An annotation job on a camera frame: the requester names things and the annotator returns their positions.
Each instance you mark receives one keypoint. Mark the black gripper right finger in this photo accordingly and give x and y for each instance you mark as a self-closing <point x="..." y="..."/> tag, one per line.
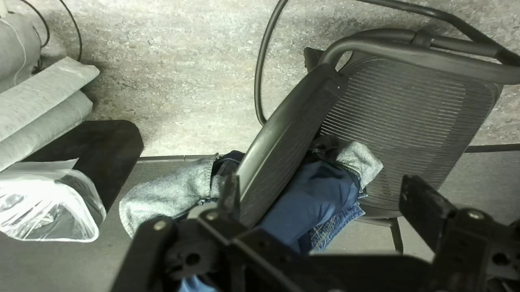
<point x="472" y="251"/>

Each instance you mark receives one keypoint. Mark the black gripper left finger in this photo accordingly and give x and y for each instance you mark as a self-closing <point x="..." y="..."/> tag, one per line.
<point x="193" y="256"/>

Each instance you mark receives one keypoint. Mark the blue denim jacket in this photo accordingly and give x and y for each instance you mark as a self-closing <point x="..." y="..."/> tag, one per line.
<point x="321" y="201"/>

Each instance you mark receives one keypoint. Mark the black mesh office chair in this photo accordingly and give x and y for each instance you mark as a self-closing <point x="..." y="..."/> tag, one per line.
<point x="414" y="98"/>

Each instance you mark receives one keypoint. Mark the black floor mat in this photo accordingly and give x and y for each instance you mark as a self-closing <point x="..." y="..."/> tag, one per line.
<point x="105" y="150"/>

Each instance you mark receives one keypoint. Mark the clear plastic bag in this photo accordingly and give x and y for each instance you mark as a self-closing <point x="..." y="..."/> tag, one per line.
<point x="50" y="202"/>

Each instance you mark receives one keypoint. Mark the grey folded fabric roll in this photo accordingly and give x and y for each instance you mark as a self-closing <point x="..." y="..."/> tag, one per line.
<point x="37" y="108"/>

